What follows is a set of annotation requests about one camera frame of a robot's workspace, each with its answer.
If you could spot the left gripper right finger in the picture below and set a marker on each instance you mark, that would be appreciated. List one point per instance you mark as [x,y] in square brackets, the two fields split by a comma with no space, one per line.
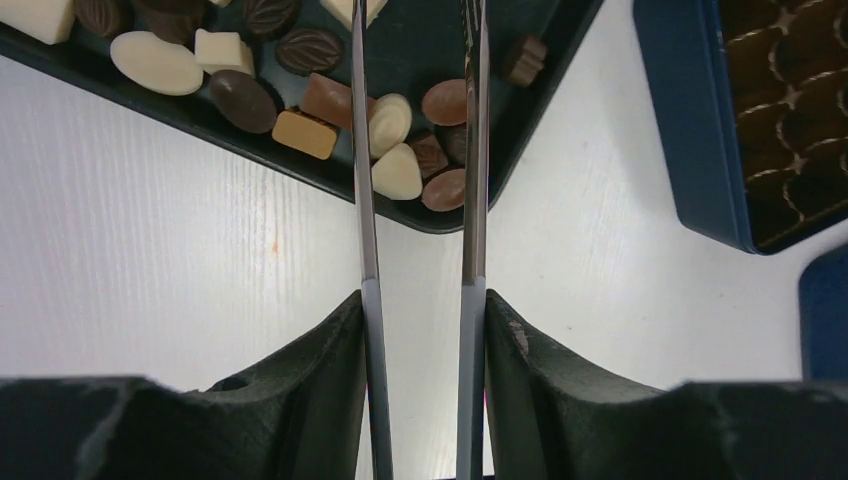
[555,415]

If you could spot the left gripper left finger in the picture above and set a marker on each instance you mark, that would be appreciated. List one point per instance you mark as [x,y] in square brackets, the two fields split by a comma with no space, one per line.
[296,414]

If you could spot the blue chocolate box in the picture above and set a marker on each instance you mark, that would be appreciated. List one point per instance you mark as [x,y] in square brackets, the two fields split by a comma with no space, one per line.
[750,99]

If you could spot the silver metal tongs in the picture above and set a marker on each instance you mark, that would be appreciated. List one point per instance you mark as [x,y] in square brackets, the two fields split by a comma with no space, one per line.
[469,452]

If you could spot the brown oval chocolate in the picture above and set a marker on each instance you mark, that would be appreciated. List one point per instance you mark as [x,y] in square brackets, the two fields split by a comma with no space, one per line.
[445,191]

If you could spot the white triangular chocolate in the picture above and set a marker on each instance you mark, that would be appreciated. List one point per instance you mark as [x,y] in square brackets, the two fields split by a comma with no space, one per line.
[396,175]

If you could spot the caramel rectangular chocolate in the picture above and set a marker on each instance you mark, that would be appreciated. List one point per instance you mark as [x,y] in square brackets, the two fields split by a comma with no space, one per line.
[304,133]

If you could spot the dark textured chocolate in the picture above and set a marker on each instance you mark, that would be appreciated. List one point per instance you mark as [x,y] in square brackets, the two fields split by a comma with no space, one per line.
[453,142]

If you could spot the white round chocolate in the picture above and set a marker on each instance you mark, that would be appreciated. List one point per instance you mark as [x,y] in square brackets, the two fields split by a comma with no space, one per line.
[389,124]

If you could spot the milk chocolate bar piece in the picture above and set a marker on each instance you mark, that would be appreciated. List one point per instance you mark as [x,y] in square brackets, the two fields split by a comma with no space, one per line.
[328,100]

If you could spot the dark oval chocolate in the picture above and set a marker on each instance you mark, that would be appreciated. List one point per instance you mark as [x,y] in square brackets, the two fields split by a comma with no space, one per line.
[243,101]

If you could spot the round milk chocolate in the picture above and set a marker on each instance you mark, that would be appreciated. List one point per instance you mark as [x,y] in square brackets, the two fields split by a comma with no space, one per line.
[445,103]

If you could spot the black chocolate tray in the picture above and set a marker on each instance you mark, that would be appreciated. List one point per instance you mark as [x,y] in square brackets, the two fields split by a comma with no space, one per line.
[409,47]

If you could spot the small brown square chocolate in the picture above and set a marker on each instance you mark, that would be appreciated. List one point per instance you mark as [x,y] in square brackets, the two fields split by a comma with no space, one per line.
[524,61]

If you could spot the dark leaf chocolate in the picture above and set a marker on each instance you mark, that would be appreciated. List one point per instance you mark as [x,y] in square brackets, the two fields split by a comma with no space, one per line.
[303,51]

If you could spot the white oval chocolate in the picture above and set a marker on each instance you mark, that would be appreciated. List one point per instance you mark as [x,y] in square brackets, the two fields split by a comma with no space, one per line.
[156,65]

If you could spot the white square chocolate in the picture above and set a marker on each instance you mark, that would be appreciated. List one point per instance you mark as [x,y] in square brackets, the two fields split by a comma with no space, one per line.
[216,51]

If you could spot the blue box lid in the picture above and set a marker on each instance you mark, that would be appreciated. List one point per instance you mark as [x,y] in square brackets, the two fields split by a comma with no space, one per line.
[823,317]

